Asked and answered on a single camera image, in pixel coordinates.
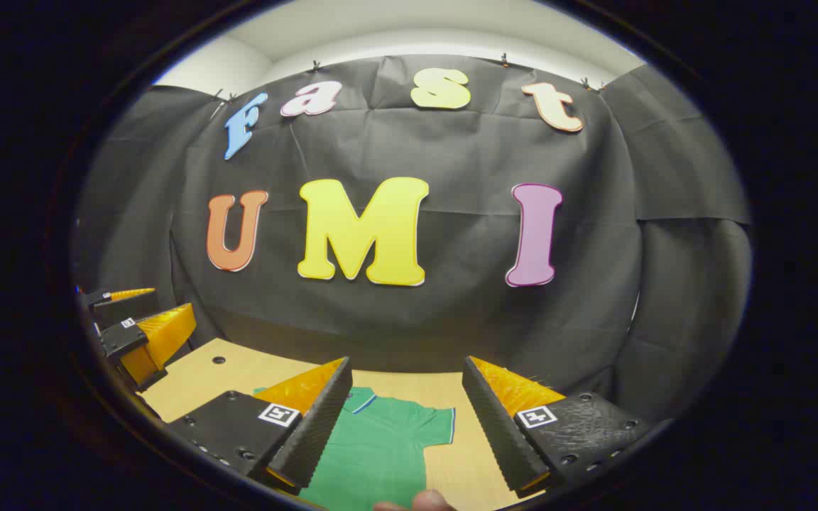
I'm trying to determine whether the black backdrop cloth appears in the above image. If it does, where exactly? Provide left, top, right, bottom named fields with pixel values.
left=72, top=55, right=752, bottom=427

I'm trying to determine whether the green T-shirt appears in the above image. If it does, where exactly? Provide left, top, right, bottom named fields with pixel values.
left=253, top=385, right=456, bottom=510

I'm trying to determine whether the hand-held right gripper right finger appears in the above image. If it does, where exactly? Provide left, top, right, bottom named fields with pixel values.
left=462, top=356, right=655, bottom=499

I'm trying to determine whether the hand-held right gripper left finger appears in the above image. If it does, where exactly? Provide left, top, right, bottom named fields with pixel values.
left=168, top=356, right=354, bottom=496

